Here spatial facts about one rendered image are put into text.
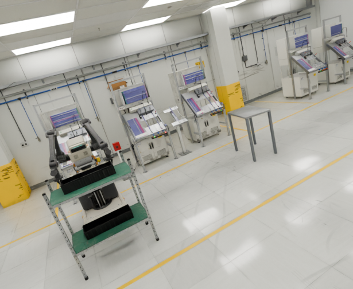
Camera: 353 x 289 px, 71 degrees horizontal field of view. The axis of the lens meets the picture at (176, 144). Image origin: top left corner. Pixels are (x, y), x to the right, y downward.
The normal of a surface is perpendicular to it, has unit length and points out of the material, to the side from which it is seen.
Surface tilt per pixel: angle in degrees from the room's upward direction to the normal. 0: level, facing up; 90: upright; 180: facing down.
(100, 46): 90
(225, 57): 90
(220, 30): 90
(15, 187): 90
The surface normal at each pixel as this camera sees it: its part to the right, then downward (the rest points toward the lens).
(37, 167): 0.41, 0.18
